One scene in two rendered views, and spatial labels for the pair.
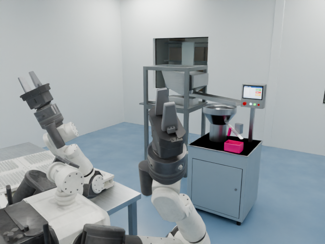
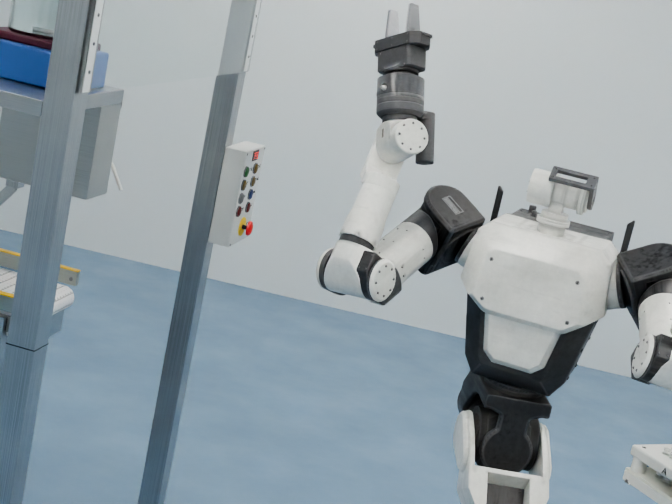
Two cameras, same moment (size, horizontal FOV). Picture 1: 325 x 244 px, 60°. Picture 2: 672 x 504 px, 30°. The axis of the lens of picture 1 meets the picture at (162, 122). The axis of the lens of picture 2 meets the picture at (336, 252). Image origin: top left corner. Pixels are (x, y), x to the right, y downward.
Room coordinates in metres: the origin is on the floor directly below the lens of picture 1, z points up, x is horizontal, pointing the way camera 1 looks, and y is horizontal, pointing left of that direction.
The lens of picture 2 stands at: (2.64, -1.16, 1.69)
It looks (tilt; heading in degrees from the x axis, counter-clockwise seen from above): 13 degrees down; 152
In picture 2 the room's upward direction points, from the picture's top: 12 degrees clockwise
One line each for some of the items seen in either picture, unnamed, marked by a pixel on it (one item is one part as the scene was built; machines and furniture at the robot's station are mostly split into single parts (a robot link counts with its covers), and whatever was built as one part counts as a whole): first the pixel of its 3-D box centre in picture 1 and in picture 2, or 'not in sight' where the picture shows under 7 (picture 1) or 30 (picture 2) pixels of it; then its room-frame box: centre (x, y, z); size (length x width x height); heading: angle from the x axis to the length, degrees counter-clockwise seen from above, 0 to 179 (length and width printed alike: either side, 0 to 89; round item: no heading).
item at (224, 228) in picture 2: not in sight; (237, 193); (-0.41, 0.13, 1.03); 0.17 x 0.06 x 0.26; 141
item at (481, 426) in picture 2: not in sight; (499, 436); (0.74, 0.30, 0.84); 0.14 x 0.13 x 0.12; 68
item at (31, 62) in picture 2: not in sight; (42, 57); (0.09, -0.55, 1.37); 0.21 x 0.20 x 0.09; 141
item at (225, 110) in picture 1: (224, 124); not in sight; (2.91, -0.66, 0.95); 0.49 x 0.36 x 0.38; 58
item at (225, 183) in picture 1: (223, 175); not in sight; (2.84, -0.67, 0.38); 0.63 x 0.57 x 0.76; 58
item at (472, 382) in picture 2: not in sight; (497, 411); (0.68, 0.33, 0.87); 0.28 x 0.13 x 0.18; 158
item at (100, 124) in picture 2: not in sight; (57, 139); (0.03, -0.48, 1.20); 0.22 x 0.11 x 0.20; 51
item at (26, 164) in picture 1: (39, 159); not in sight; (1.92, 0.90, 0.94); 0.25 x 0.24 x 0.02; 133
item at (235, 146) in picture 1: (233, 146); not in sight; (2.60, -0.69, 0.80); 0.16 x 0.12 x 0.09; 58
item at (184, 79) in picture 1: (185, 123); not in sight; (3.70, -0.31, 0.75); 1.43 x 1.06 x 1.50; 58
